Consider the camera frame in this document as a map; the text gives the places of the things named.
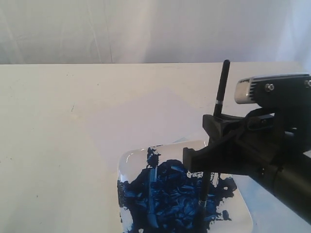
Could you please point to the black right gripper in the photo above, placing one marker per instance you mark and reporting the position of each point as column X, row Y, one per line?
column 270, row 149

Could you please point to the black paintbrush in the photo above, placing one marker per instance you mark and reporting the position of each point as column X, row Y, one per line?
column 217, row 112

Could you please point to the white square paint plate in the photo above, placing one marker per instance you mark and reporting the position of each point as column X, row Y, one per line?
column 157, row 194

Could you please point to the white paper sheet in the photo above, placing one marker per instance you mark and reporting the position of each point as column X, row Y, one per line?
column 157, row 118

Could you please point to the white backdrop cloth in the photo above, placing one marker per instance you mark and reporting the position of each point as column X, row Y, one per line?
column 154, row 31

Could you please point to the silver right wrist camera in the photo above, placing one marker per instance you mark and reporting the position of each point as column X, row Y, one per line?
column 275, row 91

